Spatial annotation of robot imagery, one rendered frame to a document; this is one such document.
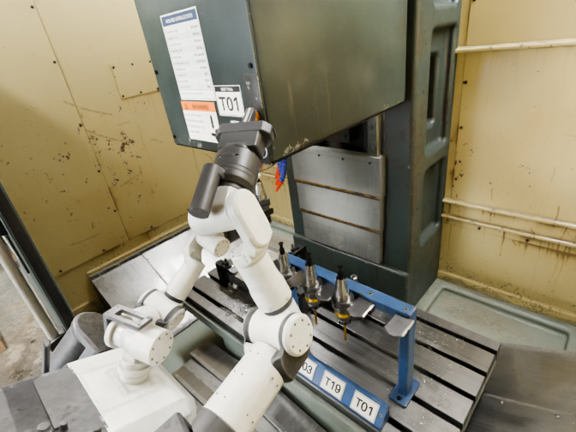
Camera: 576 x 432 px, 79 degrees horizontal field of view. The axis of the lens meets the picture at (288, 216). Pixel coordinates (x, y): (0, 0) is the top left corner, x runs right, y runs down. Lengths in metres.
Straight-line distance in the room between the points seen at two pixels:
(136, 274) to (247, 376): 1.55
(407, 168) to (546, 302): 0.92
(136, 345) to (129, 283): 1.41
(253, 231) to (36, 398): 0.47
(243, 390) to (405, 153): 1.04
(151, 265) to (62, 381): 1.42
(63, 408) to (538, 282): 1.75
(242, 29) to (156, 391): 0.72
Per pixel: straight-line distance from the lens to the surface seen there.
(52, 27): 1.99
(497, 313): 1.99
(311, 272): 1.01
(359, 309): 0.97
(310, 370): 1.21
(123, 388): 0.77
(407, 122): 1.36
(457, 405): 1.21
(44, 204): 1.99
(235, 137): 0.71
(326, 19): 0.94
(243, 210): 0.58
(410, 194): 1.46
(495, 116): 1.64
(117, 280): 2.14
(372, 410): 1.12
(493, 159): 1.68
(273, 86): 0.80
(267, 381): 0.67
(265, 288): 0.66
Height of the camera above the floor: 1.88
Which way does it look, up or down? 28 degrees down
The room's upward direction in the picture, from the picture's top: 8 degrees counter-clockwise
